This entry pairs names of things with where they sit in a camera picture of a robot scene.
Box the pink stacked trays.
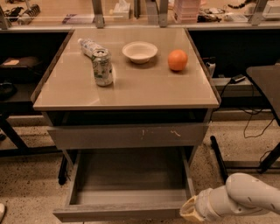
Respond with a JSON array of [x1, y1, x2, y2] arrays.
[[173, 0, 201, 24]]

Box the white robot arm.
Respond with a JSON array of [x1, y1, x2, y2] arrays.
[[179, 173, 280, 222]]

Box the green white soda can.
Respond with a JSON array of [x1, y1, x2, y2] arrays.
[[92, 48, 113, 87]]

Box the black device on shelf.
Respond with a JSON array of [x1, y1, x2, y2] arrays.
[[230, 74, 245, 84]]

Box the white tissue box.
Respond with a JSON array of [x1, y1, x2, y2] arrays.
[[113, 0, 131, 19]]

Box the grey drawer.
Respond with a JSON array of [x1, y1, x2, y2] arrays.
[[53, 147, 195, 222], [48, 122, 208, 150]]

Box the white paper bowl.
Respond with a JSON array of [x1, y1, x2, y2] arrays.
[[122, 41, 158, 64]]

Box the grey top drawer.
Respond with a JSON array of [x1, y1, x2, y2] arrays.
[[48, 122, 208, 150]]

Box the grey drawer cabinet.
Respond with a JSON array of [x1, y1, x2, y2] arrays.
[[31, 27, 221, 187]]

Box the dark side table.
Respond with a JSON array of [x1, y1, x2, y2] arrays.
[[246, 65, 280, 173]]

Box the black floor cable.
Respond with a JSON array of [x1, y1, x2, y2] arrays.
[[239, 108, 277, 140]]

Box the clear plastic water bottle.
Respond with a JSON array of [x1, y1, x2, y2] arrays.
[[78, 38, 102, 58]]

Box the orange fruit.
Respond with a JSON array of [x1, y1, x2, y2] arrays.
[[168, 49, 188, 71]]

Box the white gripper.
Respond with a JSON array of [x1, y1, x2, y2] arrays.
[[179, 186, 232, 222]]

